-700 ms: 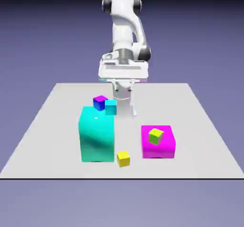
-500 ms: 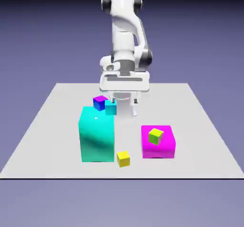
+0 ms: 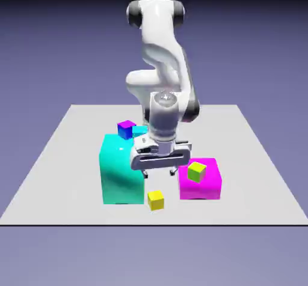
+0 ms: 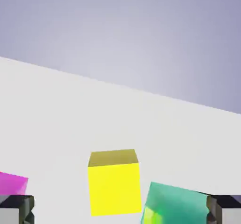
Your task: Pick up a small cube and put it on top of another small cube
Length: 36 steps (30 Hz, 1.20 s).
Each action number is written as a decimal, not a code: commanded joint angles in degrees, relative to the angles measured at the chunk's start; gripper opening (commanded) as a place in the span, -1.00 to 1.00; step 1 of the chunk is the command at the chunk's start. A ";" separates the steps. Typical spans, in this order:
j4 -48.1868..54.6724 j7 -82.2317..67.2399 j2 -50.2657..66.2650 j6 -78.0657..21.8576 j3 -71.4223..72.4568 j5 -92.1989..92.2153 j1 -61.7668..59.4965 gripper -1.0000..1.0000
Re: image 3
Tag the small lime green cube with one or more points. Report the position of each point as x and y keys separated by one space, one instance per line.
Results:
x=196 y=172

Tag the small cyan cube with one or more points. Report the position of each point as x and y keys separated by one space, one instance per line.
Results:
x=140 y=130

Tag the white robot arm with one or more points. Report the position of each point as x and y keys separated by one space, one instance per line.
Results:
x=163 y=57

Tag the small yellow cube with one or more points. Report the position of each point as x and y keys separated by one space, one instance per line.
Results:
x=156 y=200

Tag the large magenta box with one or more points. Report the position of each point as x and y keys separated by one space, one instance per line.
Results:
x=207 y=187

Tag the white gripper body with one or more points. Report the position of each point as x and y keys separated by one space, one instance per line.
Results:
x=160 y=159

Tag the small purple cube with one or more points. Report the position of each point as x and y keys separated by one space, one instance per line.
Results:
x=125 y=129

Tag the large cyan box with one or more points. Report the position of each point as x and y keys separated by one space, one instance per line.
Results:
x=120 y=170

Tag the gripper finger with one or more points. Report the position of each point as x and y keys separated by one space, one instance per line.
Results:
x=172 y=171
x=145 y=174

